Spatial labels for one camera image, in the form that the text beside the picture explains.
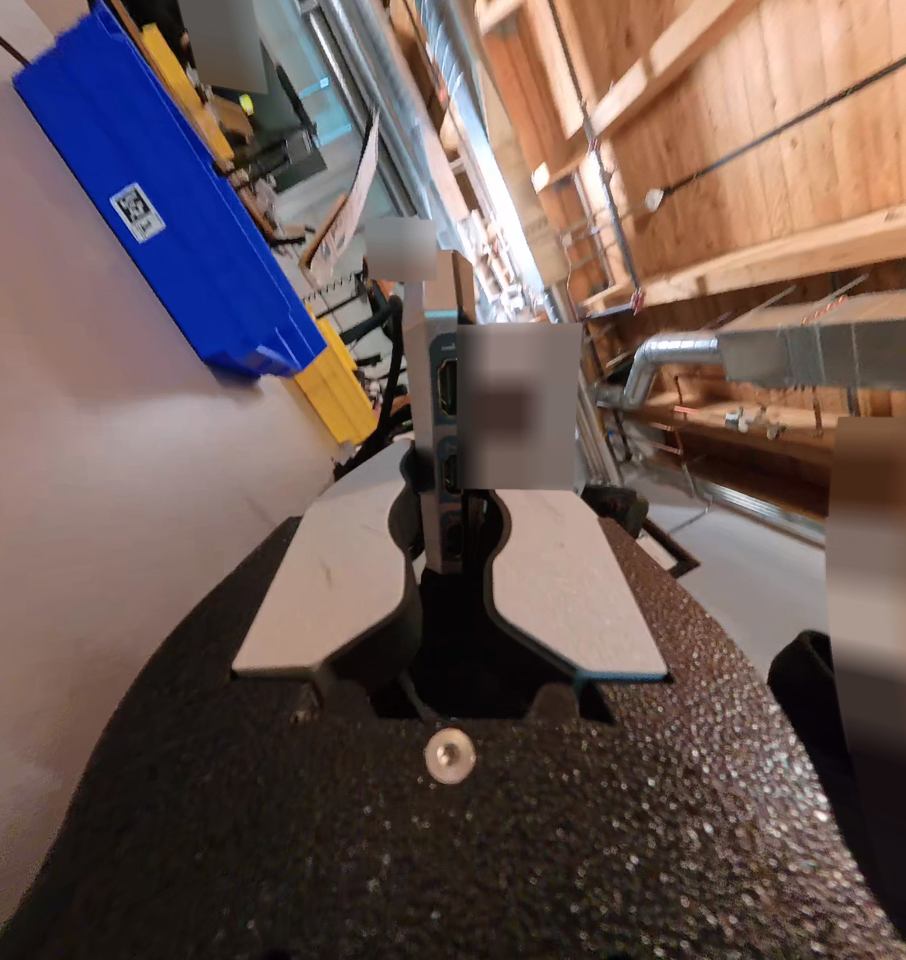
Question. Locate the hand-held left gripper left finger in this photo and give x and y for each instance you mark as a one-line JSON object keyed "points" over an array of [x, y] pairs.
{"points": [[333, 570]]}

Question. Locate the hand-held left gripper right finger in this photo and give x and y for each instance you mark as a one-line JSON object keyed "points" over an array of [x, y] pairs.
{"points": [[565, 592]]}

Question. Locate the silver spiral air duct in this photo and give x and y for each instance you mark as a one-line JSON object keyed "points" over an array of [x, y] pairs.
{"points": [[352, 82]]}

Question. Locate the yellow plastic bin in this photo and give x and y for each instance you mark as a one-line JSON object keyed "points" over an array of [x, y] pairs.
{"points": [[340, 390], [172, 75]]}

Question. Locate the wooden document stand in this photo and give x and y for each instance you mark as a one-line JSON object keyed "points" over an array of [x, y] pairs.
{"points": [[348, 210]]}

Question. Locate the blue plastic bin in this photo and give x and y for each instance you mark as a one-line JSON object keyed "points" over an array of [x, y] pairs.
{"points": [[160, 187]]}

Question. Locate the black hdmi switch box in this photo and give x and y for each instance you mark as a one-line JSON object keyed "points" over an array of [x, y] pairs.
{"points": [[430, 360]]}

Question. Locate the rectangular metal air duct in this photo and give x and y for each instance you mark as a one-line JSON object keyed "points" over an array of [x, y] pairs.
{"points": [[798, 352]]}

